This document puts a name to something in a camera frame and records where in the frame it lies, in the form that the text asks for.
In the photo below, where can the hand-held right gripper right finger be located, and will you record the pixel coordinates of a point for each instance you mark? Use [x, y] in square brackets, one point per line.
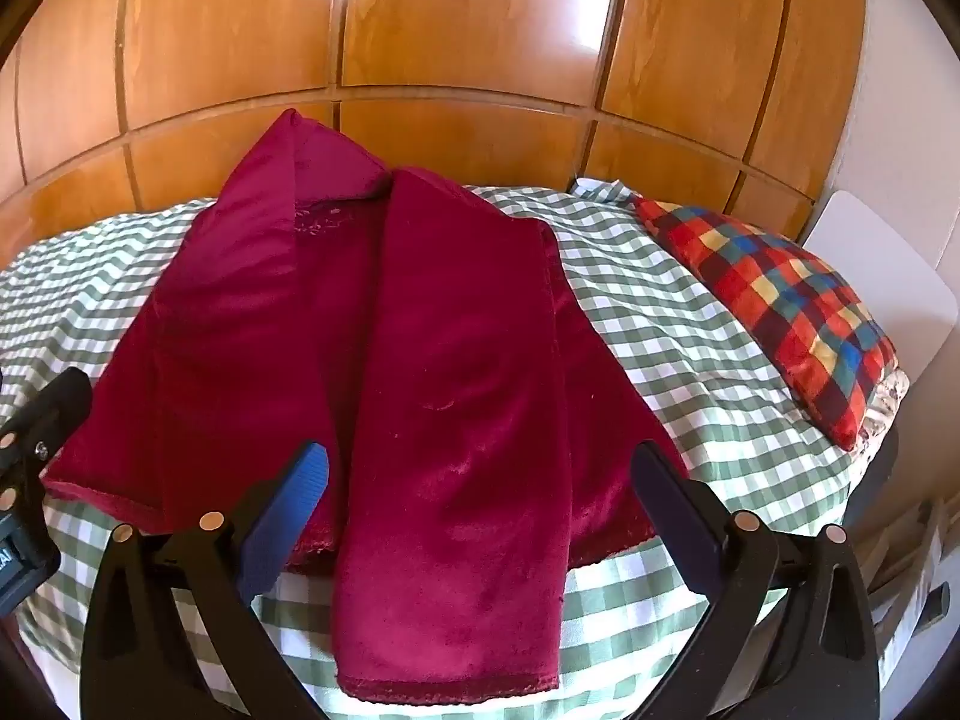
[670, 504]

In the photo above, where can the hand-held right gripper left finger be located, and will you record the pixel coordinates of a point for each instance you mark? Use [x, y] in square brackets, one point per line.
[294, 499]

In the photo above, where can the dark red velvet garment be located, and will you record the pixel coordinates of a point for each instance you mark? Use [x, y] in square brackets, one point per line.
[390, 360]

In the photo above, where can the green checkered bed sheet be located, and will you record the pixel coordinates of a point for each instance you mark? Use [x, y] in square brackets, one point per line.
[675, 360]

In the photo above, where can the multicolour plaid pillow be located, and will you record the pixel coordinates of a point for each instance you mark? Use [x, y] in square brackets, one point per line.
[780, 307]

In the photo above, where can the floral patterned mattress edge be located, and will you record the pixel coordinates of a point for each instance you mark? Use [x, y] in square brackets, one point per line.
[883, 405]

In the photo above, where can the white board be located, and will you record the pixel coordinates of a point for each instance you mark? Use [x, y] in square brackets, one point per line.
[881, 292]

